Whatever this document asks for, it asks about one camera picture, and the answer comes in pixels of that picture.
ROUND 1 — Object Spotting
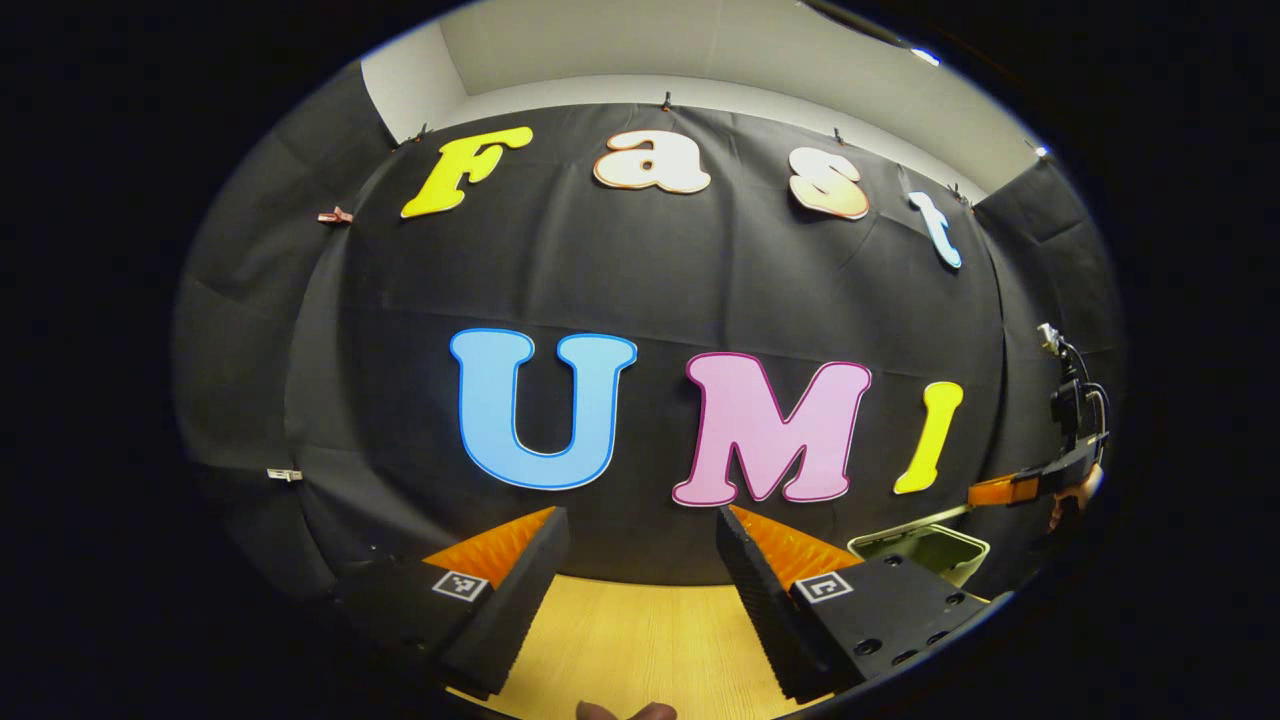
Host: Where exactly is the wooden desktop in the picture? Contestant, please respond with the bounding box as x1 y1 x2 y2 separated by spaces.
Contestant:
445 573 991 720

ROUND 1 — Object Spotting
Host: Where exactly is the green desktop garbage bin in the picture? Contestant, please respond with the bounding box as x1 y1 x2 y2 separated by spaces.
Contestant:
848 503 991 589

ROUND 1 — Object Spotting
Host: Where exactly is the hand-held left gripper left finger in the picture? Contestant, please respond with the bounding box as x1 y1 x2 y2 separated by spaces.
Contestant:
335 506 571 701

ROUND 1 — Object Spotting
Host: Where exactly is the black backdrop cloth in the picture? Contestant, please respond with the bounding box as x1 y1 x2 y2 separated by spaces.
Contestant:
172 60 1129 611

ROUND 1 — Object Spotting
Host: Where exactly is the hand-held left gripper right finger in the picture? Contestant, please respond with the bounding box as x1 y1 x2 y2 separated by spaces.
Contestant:
716 505 991 701

